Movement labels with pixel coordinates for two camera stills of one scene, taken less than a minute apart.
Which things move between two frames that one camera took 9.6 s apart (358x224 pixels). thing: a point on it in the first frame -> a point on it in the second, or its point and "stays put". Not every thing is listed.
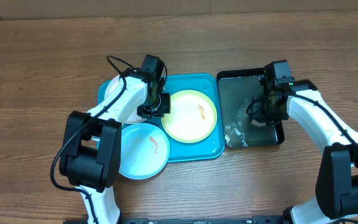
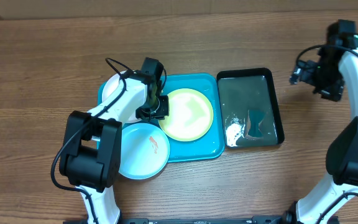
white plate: x=111 y=84 stays put
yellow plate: x=192 y=117 stays put
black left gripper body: x=155 y=107 stays put
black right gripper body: x=268 y=112 -> x=305 y=73
